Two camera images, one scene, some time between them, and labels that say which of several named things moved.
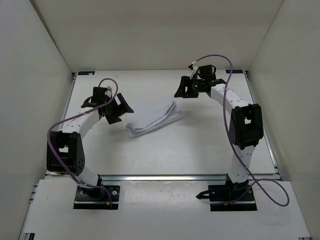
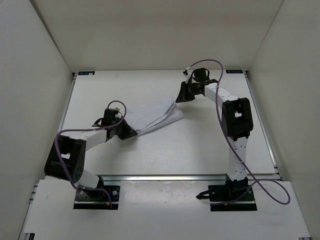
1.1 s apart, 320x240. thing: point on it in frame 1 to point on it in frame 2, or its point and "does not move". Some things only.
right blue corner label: (234, 71) does not move
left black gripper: (124, 107) to (128, 132)
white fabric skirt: (151, 113) does not move
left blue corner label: (86, 72) does not move
